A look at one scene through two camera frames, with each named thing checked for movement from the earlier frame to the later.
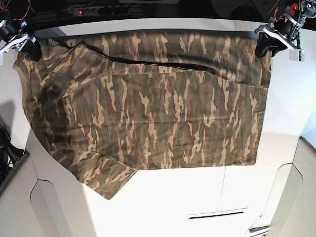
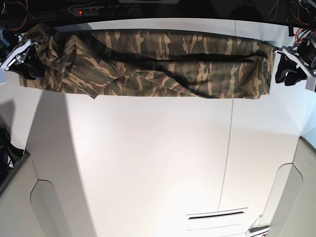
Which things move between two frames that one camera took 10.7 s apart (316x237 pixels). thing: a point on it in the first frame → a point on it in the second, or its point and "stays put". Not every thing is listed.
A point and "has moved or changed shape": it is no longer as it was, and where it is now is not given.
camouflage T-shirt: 112,103 has moved or changed shape
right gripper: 286,29 → 303,55
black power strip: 101,11 stays put
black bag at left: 10,153 stays put
